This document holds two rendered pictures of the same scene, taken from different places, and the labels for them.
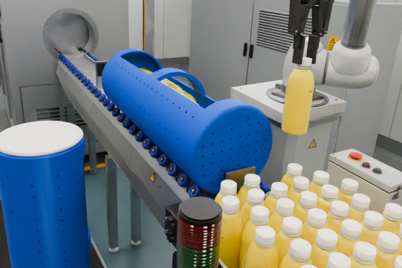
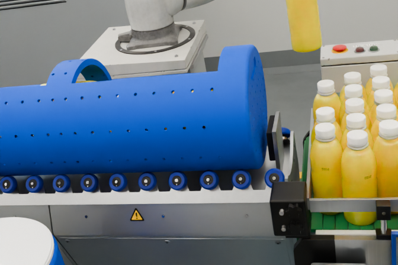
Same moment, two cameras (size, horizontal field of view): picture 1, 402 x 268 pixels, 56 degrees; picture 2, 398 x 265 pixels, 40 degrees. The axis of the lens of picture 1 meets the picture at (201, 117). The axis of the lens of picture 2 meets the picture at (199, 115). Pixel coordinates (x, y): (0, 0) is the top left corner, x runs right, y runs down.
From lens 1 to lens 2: 81 cm
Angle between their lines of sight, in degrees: 39
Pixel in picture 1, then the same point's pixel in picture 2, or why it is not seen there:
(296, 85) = not seen: outside the picture
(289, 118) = (310, 34)
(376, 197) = (389, 71)
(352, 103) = not seen: hidden behind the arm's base
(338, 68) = not seen: outside the picture
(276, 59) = (7, 22)
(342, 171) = (342, 68)
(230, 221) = (371, 154)
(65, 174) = not seen: outside the picture
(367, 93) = not seen: hidden behind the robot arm
